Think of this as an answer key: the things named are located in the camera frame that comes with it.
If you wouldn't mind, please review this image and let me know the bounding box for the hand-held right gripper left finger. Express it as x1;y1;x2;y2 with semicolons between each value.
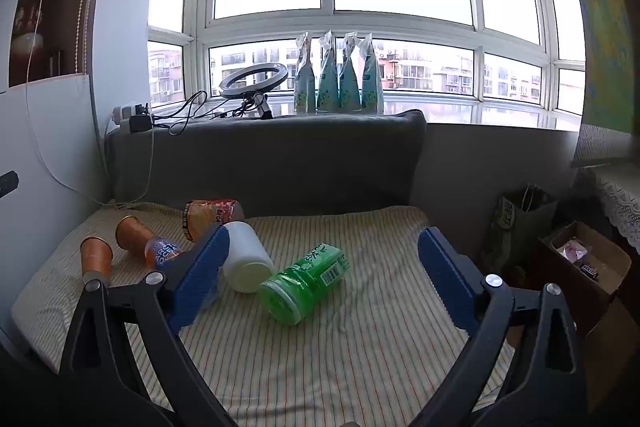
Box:
59;223;239;427

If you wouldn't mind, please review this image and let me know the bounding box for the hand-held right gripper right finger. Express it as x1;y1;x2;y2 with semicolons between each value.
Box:
411;227;587;427

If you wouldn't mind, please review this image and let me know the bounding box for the yellow green curtain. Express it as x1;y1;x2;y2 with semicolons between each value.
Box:
565;0;636;168

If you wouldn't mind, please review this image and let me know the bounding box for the brown cardboard box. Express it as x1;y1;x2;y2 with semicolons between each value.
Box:
530;221;633;408

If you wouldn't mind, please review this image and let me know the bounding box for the orange bottle with blue label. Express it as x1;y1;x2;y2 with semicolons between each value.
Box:
115;215;184;271

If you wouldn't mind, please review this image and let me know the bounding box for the white plastic jar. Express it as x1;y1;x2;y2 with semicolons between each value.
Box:
221;221;275;294

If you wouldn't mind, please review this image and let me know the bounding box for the ring light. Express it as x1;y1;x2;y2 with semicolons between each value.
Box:
218;63;290;120

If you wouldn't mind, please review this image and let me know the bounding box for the white power strip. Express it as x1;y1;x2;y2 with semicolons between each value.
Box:
111;103;151;124

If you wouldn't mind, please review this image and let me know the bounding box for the green plastic can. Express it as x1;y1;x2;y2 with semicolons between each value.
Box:
258;242;350;326

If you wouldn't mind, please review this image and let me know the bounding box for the green paper bag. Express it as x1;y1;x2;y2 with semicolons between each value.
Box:
481;184;558;278

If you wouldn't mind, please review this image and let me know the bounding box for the white lace cloth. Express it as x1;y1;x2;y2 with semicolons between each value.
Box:
595;167;640;253

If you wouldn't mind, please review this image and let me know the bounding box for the white cable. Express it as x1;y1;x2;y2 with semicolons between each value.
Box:
26;0;153;210

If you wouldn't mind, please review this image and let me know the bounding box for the green and white refill pouch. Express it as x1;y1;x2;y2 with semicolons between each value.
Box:
316;30;341;114
358;33;385;114
293;32;317;114
338;32;362;112

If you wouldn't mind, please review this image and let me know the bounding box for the black cable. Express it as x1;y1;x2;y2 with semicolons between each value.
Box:
148;90;261;136

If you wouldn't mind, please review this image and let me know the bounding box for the striped bed sheet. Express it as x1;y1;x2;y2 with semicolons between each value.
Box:
11;202;516;427

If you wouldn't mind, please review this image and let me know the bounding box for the grey sofa backrest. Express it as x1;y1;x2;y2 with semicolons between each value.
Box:
104;109;428;214

